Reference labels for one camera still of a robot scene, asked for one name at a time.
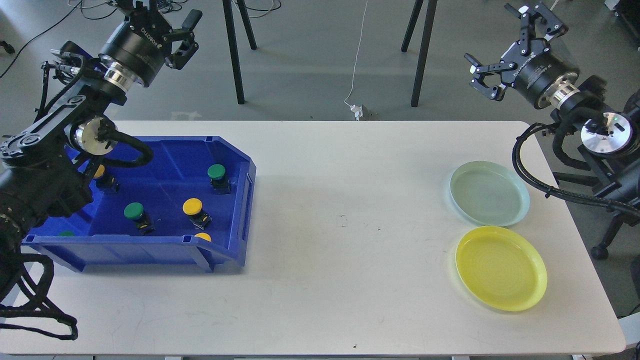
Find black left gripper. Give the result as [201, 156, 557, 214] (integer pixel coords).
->
[98, 6, 202, 88]

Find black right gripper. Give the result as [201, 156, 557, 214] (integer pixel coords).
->
[464, 1, 579, 110]

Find yellow push button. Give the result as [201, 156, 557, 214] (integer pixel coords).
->
[182, 197, 211, 230]
[93, 164, 120, 195]
[194, 232, 212, 242]

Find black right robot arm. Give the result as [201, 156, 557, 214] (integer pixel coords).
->
[465, 2, 640, 260]

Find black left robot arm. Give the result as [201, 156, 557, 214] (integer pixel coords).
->
[0, 0, 202, 340]

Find light green plate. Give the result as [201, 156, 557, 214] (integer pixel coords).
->
[448, 161, 531, 227]

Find green push button right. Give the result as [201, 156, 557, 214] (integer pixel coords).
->
[206, 163, 232, 195]

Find green push button centre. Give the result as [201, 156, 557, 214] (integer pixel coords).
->
[123, 202, 155, 235]

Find yellow push button front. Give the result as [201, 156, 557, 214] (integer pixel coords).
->
[194, 232, 212, 242]

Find yellow plate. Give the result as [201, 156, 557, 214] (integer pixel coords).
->
[454, 226, 548, 312]

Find black tripod legs right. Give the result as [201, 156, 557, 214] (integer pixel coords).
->
[400, 0, 438, 108]

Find blue plastic storage bin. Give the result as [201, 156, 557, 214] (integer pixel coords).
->
[22, 136, 256, 272]

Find white floor cable with plug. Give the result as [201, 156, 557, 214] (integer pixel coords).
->
[343, 0, 380, 121]

